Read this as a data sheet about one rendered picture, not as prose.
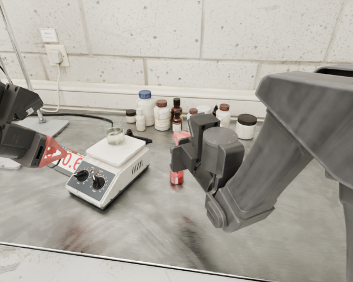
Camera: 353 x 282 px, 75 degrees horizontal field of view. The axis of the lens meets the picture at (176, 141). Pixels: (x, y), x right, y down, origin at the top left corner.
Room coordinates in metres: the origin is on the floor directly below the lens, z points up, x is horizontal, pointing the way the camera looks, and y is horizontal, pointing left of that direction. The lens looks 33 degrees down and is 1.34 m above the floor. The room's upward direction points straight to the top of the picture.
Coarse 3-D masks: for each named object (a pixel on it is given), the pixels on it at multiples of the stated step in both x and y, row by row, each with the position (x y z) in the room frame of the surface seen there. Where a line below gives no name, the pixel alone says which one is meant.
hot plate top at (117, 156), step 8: (128, 136) 0.57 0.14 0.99; (96, 144) 0.52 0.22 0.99; (104, 144) 0.52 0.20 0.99; (128, 144) 0.52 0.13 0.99; (136, 144) 0.52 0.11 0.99; (144, 144) 0.53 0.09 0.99; (88, 152) 0.49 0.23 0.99; (96, 152) 0.49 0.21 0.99; (104, 152) 0.49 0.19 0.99; (112, 152) 0.49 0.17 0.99; (120, 152) 0.49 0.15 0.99; (128, 152) 0.49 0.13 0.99; (136, 152) 0.50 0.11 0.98; (104, 160) 0.46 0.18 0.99; (112, 160) 0.45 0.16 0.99; (120, 160) 0.45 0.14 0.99
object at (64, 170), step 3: (60, 165) 0.53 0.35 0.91; (54, 168) 0.52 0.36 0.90; (57, 168) 0.52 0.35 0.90; (60, 168) 0.52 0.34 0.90; (63, 168) 0.52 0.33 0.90; (66, 168) 0.52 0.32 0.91; (60, 171) 0.51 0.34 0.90; (63, 171) 0.51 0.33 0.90; (66, 171) 0.51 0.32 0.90; (69, 171) 0.51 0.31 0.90; (72, 171) 0.51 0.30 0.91; (66, 174) 0.50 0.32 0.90; (69, 174) 0.50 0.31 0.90
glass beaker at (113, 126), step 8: (104, 120) 0.54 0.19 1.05; (112, 120) 0.56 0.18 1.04; (120, 120) 0.53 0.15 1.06; (104, 128) 0.52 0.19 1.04; (112, 128) 0.51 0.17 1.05; (120, 128) 0.53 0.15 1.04; (112, 136) 0.51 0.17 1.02; (120, 136) 0.52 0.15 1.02; (112, 144) 0.51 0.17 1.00; (120, 144) 0.52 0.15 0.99
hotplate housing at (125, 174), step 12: (132, 156) 0.49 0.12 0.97; (144, 156) 0.51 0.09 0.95; (108, 168) 0.45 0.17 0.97; (120, 168) 0.44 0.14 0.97; (132, 168) 0.47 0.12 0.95; (144, 168) 0.51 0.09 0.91; (120, 180) 0.43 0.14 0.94; (132, 180) 0.47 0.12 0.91; (72, 192) 0.42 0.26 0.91; (108, 192) 0.39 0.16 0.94; (120, 192) 0.42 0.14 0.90; (96, 204) 0.37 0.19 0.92; (108, 204) 0.39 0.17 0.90
